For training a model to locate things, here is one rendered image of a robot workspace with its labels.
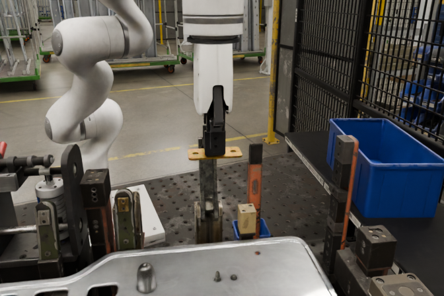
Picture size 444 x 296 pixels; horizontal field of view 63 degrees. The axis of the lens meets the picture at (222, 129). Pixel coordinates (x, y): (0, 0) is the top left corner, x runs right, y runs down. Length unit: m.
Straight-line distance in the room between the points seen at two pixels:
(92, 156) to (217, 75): 0.80
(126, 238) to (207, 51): 0.47
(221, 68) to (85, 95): 0.60
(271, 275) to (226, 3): 0.48
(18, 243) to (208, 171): 0.46
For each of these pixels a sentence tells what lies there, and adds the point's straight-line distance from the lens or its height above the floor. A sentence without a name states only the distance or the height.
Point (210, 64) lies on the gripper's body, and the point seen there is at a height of 1.40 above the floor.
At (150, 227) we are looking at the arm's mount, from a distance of 1.31.
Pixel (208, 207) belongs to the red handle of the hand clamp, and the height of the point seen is 1.07.
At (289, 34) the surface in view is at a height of 1.17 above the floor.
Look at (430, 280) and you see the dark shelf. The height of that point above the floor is 1.03.
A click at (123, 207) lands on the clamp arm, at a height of 1.08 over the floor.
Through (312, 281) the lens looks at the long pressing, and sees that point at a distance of 0.73.
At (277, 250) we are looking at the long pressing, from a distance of 0.78.
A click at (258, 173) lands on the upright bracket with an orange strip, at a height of 1.13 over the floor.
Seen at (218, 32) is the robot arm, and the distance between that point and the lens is 0.48.
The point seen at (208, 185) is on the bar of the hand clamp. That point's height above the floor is 1.11.
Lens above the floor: 1.48
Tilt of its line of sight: 20 degrees down
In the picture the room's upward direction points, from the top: straight up
